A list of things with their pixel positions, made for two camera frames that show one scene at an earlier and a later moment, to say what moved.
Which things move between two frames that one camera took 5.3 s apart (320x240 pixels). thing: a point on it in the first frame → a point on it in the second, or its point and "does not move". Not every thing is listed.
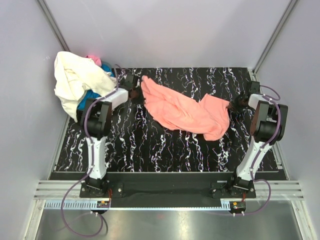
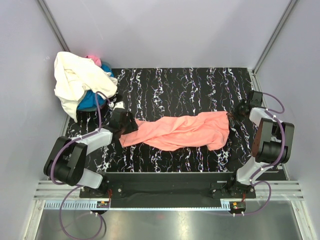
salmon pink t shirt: (208, 117) → (211, 129)
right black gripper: (233, 105) → (233, 115)
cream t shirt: (75, 75) does not move
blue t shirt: (90, 94) does not move
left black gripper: (137, 88) → (133, 127)
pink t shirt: (96, 60) does not move
